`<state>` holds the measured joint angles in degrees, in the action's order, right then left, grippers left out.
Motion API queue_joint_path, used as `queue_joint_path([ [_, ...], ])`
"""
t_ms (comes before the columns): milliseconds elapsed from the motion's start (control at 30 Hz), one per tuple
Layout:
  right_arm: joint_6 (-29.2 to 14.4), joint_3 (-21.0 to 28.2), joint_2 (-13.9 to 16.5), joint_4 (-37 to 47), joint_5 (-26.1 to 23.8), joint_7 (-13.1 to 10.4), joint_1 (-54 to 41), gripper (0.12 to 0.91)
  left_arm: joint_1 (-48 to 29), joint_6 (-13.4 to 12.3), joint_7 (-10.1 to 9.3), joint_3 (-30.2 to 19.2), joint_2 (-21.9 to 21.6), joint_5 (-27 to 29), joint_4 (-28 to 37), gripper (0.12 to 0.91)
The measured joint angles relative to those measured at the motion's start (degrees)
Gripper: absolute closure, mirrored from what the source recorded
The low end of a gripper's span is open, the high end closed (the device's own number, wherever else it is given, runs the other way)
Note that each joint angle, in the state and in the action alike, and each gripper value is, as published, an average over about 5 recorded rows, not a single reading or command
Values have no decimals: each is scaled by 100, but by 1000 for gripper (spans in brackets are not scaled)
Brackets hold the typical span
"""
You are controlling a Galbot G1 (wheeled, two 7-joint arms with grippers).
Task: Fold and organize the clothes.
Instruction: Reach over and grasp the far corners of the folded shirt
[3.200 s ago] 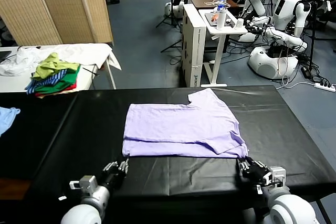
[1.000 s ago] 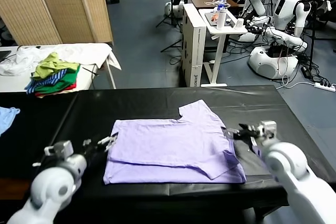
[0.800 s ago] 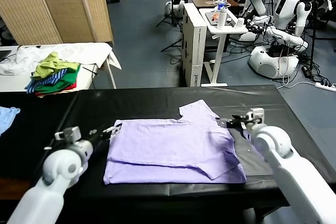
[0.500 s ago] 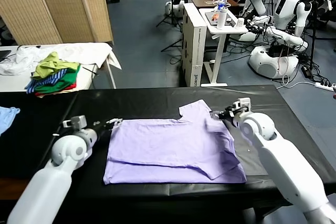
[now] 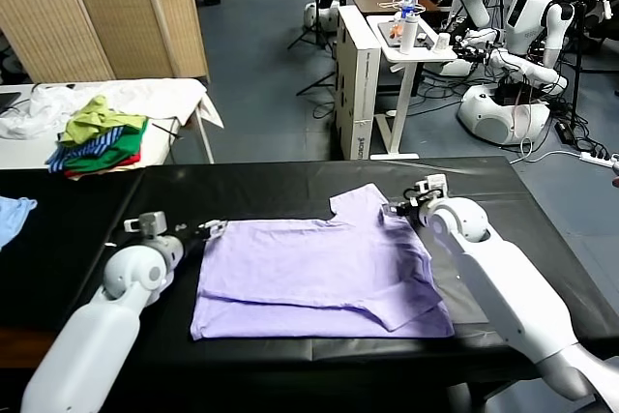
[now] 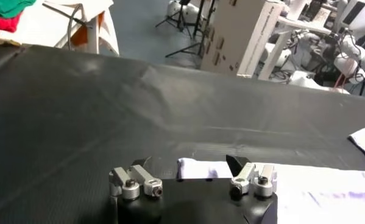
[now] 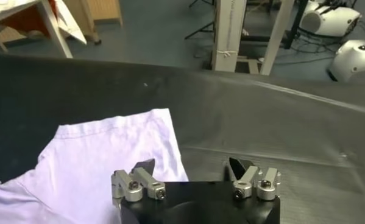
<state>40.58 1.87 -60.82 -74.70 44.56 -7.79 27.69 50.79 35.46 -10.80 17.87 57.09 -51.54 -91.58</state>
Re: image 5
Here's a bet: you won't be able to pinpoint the white thermos bottle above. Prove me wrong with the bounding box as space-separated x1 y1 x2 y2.
399 15 420 55

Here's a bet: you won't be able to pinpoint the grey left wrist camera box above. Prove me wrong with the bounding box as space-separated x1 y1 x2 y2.
124 212 168 240

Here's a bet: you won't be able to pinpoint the white power strip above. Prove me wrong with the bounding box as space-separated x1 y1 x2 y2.
579 150 619 168

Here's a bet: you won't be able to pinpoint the black pole stand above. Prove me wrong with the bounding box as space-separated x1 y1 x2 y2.
569 0 590 129

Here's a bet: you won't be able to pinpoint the long silver left gripper finger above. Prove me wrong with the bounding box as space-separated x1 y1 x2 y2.
197 220 229 239

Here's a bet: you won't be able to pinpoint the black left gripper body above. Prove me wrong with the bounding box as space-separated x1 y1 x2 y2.
181 233 212 259

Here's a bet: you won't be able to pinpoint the blue striped garment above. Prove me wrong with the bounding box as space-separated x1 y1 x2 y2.
46 126 127 176

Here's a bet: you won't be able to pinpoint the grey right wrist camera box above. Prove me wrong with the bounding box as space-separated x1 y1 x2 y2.
414 174 449 199

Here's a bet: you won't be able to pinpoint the bamboo folding screen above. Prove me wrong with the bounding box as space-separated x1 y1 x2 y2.
0 0 211 84

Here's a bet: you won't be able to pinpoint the white humanoid robot black shoulders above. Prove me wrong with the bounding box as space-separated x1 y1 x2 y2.
457 0 577 147

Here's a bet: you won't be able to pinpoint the thin black cable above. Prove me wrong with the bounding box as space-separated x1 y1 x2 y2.
153 122 187 142

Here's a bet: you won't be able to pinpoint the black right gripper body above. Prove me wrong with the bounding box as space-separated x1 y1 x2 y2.
396 199 427 229

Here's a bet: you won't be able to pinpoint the white crumpled garment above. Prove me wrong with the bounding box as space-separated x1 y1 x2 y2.
0 85 82 141

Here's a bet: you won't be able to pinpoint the tall white cardboard box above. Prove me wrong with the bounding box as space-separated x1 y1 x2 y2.
335 5 382 162

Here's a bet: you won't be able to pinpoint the beige folded garment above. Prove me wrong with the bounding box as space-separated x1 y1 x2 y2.
67 163 147 183

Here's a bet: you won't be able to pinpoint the lavender t-shirt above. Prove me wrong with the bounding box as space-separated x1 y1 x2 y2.
190 183 456 341

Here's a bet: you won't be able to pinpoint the black light tripod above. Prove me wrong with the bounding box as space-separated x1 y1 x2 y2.
288 0 336 53

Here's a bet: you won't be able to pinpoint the white standing desk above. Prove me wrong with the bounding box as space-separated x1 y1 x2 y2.
366 15 459 162

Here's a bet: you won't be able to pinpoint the white folding table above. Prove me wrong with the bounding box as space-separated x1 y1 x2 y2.
0 79 218 172

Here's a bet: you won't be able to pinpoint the lime green crumpled garment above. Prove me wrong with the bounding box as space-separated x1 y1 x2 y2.
59 96 148 147

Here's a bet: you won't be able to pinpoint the black laptop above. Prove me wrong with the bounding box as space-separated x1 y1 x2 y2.
0 92 23 116

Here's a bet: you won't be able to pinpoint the large black table cover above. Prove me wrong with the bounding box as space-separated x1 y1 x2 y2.
45 157 619 413

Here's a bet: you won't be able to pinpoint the light blue garment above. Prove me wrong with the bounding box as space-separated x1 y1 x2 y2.
0 196 39 252

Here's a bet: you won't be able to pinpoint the red folded garment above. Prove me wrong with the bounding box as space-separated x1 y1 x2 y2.
65 154 143 178

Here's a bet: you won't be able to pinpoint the small black table cover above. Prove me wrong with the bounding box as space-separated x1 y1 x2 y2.
0 168 145 332

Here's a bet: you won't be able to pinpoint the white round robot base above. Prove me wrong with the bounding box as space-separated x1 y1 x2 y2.
304 1 340 34

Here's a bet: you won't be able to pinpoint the black monitor stand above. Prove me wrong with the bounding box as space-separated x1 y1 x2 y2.
296 0 350 98

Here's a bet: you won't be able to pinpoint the white draped sheet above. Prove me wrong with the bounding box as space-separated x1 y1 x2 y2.
72 78 225 132

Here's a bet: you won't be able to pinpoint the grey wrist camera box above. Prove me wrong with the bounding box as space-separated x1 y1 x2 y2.
414 174 449 199
124 212 168 240

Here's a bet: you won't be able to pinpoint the grey tablet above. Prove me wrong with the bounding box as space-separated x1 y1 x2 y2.
379 19 404 42

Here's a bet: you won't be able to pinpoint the white coiled cable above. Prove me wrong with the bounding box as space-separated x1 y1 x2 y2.
379 0 427 15

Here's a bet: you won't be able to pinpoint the pile of colourful clothes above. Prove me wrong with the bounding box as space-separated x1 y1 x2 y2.
66 117 150 173

